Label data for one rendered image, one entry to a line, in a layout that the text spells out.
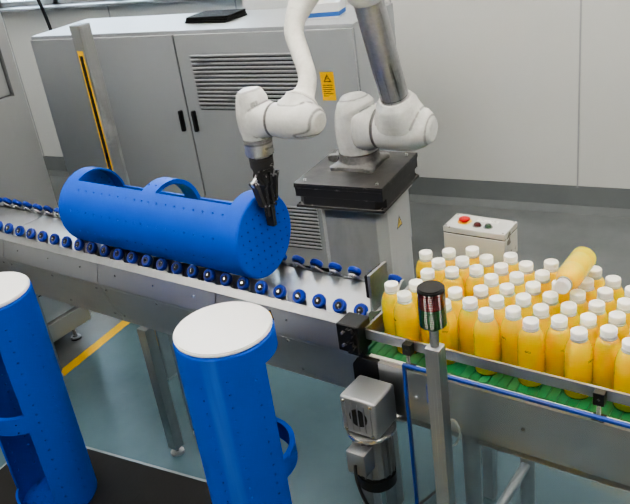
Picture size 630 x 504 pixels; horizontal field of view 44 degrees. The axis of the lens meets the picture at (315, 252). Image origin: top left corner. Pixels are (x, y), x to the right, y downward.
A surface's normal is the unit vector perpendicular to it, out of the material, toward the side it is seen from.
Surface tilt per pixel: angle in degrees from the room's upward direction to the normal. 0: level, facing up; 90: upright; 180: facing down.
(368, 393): 0
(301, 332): 70
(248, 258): 90
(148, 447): 0
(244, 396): 90
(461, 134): 90
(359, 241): 90
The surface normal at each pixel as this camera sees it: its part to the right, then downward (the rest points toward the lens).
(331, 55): -0.45, 0.44
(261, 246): 0.81, 0.15
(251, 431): 0.33, 0.38
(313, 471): -0.13, -0.89
